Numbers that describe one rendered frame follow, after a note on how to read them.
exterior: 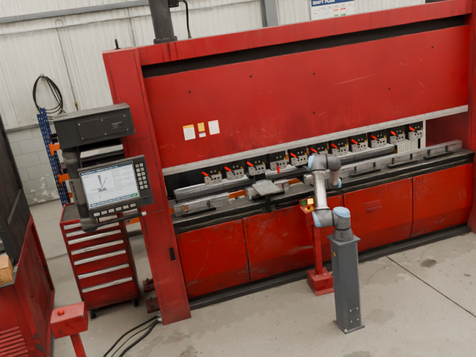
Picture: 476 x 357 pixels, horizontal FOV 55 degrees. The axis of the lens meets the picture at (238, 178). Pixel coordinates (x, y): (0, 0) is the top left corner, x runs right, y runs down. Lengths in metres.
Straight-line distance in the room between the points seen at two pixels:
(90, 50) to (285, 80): 4.40
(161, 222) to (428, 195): 2.59
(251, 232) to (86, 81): 4.54
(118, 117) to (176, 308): 1.78
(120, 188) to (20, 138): 4.80
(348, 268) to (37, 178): 5.74
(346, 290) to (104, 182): 1.93
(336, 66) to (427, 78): 0.94
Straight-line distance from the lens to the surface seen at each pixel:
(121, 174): 3.23
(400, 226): 4.76
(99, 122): 3.17
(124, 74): 3.46
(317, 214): 3.37
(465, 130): 5.06
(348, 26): 4.14
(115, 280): 4.34
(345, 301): 3.67
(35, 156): 7.96
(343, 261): 3.48
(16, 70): 7.78
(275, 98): 3.93
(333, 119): 4.18
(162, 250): 3.84
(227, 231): 3.99
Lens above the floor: 2.39
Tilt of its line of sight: 19 degrees down
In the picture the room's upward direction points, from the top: 8 degrees counter-clockwise
